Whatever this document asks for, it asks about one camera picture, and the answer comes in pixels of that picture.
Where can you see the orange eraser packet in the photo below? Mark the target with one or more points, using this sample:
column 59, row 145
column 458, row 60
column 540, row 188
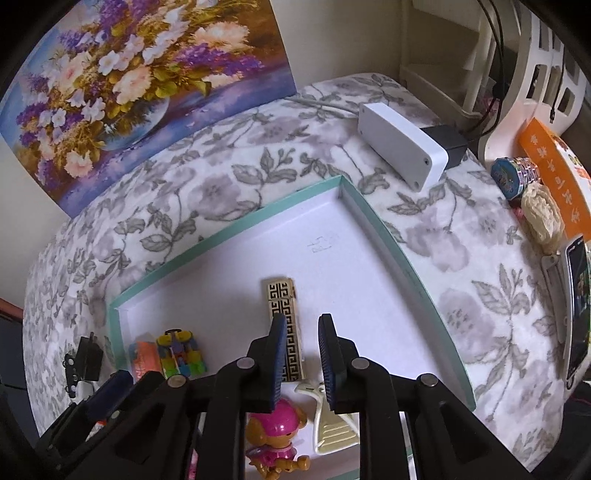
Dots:
column 143, row 357

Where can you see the gold black patterned lighter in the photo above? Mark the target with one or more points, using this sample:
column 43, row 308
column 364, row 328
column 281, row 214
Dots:
column 281, row 304

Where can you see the beige crochet piece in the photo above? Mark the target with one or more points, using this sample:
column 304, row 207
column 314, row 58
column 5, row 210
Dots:
column 542, row 217

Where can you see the blue round tin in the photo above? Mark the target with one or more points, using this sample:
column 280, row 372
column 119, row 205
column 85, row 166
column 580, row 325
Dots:
column 510, row 177

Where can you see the smartphone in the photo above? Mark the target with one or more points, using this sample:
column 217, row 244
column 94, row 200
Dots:
column 579, row 304

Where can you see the orange box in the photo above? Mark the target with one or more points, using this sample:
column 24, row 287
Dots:
column 558, row 170

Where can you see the white rectangular device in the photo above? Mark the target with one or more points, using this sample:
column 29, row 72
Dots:
column 397, row 138

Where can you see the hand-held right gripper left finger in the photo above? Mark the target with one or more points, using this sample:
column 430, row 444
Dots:
column 275, row 355

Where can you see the white phone stand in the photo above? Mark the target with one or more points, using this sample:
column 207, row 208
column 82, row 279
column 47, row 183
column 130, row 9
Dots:
column 556, row 290

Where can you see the white lattice chair back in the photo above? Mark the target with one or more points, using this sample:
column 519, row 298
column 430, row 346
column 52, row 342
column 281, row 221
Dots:
column 545, row 69

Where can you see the pink brown pup toy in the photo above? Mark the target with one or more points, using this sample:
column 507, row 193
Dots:
column 277, row 438

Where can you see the brown wooden furniture edge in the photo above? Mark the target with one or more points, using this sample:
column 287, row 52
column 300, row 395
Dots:
column 10, row 308

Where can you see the black power adapter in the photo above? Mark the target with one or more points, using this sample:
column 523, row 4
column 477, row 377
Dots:
column 87, row 360

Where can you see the black plug adapter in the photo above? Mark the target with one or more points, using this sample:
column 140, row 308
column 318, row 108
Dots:
column 448, row 141

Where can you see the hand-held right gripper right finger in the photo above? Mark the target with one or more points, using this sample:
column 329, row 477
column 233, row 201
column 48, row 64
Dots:
column 327, row 360

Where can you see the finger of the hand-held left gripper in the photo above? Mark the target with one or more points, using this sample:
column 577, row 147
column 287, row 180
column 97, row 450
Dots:
column 108, row 392
column 147, row 382

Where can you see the flower painting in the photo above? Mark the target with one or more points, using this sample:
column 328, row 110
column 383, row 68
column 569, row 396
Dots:
column 138, row 92

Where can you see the black toy car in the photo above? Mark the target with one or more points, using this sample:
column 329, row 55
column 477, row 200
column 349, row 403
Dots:
column 69, row 369

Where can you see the colourful block toy car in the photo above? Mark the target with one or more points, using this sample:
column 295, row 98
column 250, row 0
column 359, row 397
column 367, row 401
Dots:
column 182, row 355

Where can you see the teal and white tray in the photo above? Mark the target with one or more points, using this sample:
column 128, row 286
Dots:
column 346, row 277

